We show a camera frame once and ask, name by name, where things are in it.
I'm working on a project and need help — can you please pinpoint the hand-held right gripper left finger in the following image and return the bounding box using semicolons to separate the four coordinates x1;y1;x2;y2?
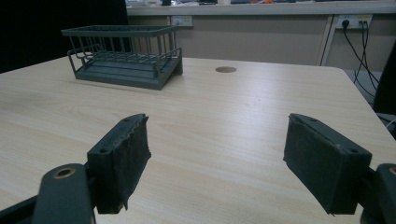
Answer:
86;113;152;215

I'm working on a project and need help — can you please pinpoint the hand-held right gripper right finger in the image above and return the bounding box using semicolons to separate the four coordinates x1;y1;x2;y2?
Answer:
282;113;373;216

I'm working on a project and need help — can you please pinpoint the black office chair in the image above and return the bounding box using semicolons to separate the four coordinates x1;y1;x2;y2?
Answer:
373;40;396;117

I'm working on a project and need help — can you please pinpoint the grey counter shelf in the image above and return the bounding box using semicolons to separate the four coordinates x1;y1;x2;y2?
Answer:
126;0;396;17

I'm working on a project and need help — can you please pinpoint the dark green wire rack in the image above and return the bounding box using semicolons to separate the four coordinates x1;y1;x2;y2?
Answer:
61;25;184;91

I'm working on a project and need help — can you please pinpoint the black power cable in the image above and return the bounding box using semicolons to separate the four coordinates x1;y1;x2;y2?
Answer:
353;21;377;98
341;20;380;85

